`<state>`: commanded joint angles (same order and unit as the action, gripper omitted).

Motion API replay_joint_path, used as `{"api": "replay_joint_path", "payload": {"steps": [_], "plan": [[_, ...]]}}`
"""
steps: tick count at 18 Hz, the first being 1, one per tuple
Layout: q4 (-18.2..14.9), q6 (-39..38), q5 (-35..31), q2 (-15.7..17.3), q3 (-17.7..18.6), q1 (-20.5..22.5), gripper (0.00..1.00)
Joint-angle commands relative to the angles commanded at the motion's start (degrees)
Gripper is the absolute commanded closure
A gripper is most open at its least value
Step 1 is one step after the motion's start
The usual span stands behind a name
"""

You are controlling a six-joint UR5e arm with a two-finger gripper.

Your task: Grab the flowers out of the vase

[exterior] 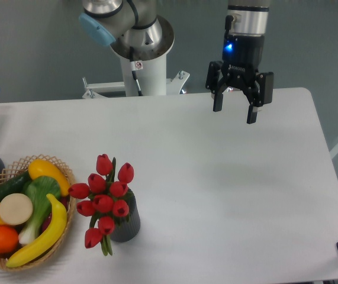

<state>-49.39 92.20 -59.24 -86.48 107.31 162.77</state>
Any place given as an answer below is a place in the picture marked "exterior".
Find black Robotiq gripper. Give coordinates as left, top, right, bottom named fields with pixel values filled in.
left=205, top=34, right=274, bottom=124

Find red tulip bouquet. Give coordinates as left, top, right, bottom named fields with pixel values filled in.
left=69, top=154, right=134, bottom=256

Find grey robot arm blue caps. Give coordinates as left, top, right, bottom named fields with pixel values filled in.
left=79, top=1, right=274, bottom=124

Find dark grey ribbed vase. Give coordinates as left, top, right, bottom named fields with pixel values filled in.
left=110, top=189, right=141, bottom=243

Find yellow squash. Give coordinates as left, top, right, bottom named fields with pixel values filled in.
left=28, top=159, right=70, bottom=196

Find green bok choy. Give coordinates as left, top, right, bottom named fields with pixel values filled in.
left=19, top=176, right=61, bottom=246

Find yellow banana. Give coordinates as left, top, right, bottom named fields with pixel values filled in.
left=5, top=193, right=67, bottom=268

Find green cucumber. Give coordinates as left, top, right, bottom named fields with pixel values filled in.
left=0, top=172, right=31, bottom=202

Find woven wicker basket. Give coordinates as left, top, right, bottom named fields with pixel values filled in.
left=0, top=154, right=76, bottom=272

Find beige round disc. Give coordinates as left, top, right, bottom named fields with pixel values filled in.
left=0, top=193, right=33, bottom=225

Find orange fruit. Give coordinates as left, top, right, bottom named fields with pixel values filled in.
left=0, top=225, right=19, bottom=254

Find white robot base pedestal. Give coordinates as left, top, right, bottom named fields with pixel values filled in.
left=82, top=15, right=190, bottom=99

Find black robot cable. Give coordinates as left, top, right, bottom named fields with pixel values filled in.
left=128, top=46, right=144, bottom=97

